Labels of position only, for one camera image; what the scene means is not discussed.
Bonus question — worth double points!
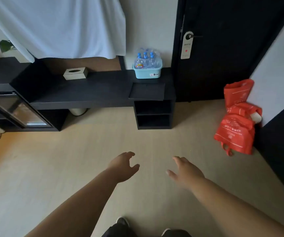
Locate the person's left hand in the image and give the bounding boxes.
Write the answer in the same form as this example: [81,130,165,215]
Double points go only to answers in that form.
[107,151,141,184]

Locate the person's right hand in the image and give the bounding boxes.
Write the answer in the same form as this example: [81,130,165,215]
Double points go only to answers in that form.
[166,156,205,190]

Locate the black tray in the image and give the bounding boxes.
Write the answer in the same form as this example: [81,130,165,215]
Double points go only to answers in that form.
[129,82,165,101]

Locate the light blue plastic basket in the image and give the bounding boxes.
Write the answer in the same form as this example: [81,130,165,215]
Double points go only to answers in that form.
[133,62,163,79]

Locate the person's right forearm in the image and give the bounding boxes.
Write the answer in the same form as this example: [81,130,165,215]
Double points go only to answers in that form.
[189,176,284,237]

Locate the person's left forearm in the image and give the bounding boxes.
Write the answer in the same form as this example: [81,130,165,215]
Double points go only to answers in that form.
[24,168,120,237]

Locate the person's black left shoe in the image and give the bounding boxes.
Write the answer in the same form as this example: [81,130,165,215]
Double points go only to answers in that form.
[116,217,130,227]

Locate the person's black clothing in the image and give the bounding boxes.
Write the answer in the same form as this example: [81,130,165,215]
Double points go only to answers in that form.
[101,223,192,237]

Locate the red plastic bag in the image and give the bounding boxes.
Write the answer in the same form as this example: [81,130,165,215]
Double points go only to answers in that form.
[224,79,263,126]
[214,113,256,156]

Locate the white waste bin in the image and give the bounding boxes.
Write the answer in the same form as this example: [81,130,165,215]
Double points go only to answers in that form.
[69,108,88,116]

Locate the black table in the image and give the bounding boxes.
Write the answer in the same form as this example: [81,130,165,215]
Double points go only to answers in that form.
[0,56,176,132]

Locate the white paper roll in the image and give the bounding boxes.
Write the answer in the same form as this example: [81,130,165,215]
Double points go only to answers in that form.
[250,112,262,124]

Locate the black cabinet panel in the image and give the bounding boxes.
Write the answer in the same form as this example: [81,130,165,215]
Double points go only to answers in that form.
[253,96,284,208]

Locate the empty beige tissue box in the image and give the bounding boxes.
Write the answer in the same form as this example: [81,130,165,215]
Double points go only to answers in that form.
[63,67,89,81]

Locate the black glass door minifridge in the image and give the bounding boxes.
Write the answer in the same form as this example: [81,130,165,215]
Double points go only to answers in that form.
[0,91,54,132]

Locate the white door hanger sign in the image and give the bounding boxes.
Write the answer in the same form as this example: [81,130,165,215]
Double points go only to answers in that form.
[180,31,194,60]

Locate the black door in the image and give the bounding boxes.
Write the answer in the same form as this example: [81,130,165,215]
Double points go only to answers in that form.
[171,0,284,103]

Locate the white hanging cloth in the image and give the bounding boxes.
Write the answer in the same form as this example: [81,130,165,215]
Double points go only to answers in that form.
[0,0,127,63]

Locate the green plant in glass vase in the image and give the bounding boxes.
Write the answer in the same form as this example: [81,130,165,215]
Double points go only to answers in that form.
[0,39,16,53]

